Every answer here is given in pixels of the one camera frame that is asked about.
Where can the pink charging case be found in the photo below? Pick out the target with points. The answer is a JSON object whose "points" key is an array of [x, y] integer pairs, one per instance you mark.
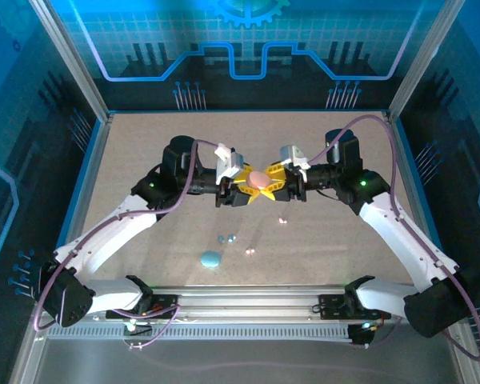
{"points": [[259, 180]]}

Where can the blue earbud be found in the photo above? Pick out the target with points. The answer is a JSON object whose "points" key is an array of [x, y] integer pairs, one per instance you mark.
{"points": [[221, 238], [231, 238]]}

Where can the blue charging case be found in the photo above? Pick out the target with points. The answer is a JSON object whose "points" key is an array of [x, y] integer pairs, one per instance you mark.
{"points": [[210, 259]]}

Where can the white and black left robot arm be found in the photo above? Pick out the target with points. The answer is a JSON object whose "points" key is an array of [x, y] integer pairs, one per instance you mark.
{"points": [[104, 240]]}

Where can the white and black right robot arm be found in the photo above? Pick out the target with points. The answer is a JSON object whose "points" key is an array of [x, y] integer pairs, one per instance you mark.
{"points": [[400, 240]]}

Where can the black controller box green light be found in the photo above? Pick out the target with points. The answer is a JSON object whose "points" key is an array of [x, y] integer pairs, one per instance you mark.
{"points": [[360, 338]]}

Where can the white connector with light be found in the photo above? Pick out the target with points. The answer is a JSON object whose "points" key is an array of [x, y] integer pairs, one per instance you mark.
{"points": [[133, 327]]}

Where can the aluminium table side rail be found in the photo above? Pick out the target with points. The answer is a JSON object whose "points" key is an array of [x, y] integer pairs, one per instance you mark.
{"points": [[403, 160], [97, 164]]}

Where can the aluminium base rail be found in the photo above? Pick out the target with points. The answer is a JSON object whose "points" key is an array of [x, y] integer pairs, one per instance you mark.
{"points": [[244, 302]]}

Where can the aluminium frame post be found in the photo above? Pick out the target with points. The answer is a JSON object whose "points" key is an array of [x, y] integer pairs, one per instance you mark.
{"points": [[423, 60], [72, 60]]}

